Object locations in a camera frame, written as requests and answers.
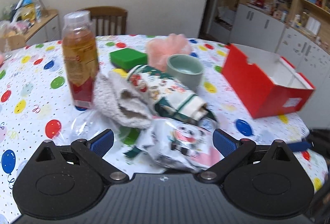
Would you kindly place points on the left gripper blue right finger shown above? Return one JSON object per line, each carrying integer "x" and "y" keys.
{"x": 235, "y": 153}

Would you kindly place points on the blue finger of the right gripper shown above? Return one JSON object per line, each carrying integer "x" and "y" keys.
{"x": 300, "y": 146}

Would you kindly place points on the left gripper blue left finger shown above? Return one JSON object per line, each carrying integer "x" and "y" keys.
{"x": 91, "y": 152}

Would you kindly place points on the clear plastic bag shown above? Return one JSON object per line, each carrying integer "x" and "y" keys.
{"x": 86, "y": 125}

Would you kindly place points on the panda print fabric pouch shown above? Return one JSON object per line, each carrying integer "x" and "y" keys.
{"x": 176, "y": 145}

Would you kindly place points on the grey fuzzy sock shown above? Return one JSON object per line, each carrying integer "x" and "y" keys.
{"x": 118, "y": 100}

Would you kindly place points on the green sponge block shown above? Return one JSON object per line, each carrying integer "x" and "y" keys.
{"x": 127, "y": 58}

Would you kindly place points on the pink mesh bath pouf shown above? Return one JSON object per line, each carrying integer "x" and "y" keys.
{"x": 160, "y": 49}

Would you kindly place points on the red cardboard box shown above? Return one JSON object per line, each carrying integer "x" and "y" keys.
{"x": 266, "y": 83}

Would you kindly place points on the pale green ceramic mug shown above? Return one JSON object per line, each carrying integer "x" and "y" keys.
{"x": 187, "y": 69}

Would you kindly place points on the orange drink bottle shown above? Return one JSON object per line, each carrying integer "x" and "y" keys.
{"x": 80, "y": 57}

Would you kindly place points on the wooden side cabinet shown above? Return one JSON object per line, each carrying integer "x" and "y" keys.
{"x": 12, "y": 39}

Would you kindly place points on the brown wooden chair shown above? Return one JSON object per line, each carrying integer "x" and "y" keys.
{"x": 108, "y": 20}

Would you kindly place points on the white wall cabinet unit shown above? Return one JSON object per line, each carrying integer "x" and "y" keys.
{"x": 295, "y": 29}

